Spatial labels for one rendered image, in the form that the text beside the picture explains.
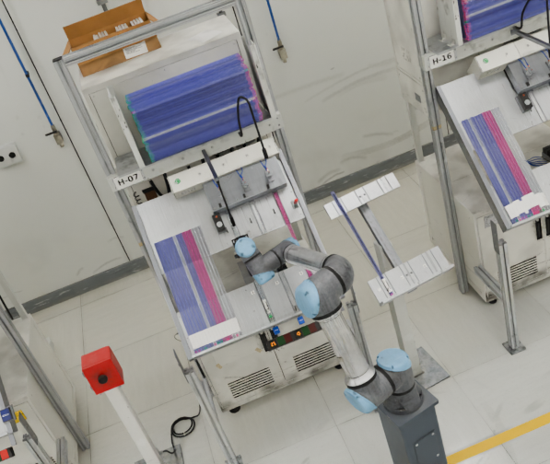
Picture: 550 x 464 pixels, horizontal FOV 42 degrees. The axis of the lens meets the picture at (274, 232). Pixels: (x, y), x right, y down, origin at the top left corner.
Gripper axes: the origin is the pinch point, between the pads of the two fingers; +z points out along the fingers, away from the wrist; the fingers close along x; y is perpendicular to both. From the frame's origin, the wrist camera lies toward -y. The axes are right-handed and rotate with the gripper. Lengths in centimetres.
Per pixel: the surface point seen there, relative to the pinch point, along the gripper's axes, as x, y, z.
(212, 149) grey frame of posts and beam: -3.5, 46.2, -1.3
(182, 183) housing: 13.4, 37.6, 1.6
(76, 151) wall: 68, 98, 142
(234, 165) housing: -9.9, 36.9, 1.4
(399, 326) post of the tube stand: -54, -57, 20
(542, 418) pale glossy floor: -93, -114, -1
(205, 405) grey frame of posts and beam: 40, -55, 11
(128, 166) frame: 32, 52, -2
